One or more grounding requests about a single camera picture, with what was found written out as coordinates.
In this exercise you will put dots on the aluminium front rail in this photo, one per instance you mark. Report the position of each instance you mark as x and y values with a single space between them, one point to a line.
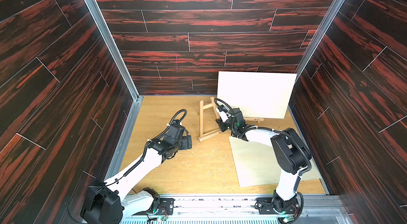
239 209

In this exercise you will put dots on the aluminium corner post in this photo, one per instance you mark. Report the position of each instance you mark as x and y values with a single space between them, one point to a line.
102 26
317 38

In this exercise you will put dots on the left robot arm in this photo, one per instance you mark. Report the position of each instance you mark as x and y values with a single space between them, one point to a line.
110 201

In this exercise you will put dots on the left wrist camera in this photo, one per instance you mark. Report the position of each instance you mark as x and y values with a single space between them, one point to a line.
176 129

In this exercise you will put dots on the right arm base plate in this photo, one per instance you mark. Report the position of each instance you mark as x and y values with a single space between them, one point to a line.
279 206

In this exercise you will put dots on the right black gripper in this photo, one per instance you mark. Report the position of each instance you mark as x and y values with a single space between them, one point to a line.
227 124

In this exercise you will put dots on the right aluminium corner post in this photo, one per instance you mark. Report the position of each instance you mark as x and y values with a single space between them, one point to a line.
317 38

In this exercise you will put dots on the white canvas board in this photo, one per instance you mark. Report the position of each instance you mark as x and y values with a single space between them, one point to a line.
255 163
256 94

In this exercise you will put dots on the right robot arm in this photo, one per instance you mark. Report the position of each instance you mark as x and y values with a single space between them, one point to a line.
292 154

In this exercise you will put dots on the left aluminium corner post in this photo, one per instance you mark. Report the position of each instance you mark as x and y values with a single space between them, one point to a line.
102 26

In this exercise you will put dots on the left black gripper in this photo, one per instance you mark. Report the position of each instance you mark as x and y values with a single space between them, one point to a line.
187 142

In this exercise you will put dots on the wooden easel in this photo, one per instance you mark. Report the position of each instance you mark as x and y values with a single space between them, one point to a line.
254 119
207 120

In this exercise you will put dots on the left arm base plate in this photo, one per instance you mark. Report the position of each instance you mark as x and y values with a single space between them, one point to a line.
160 207

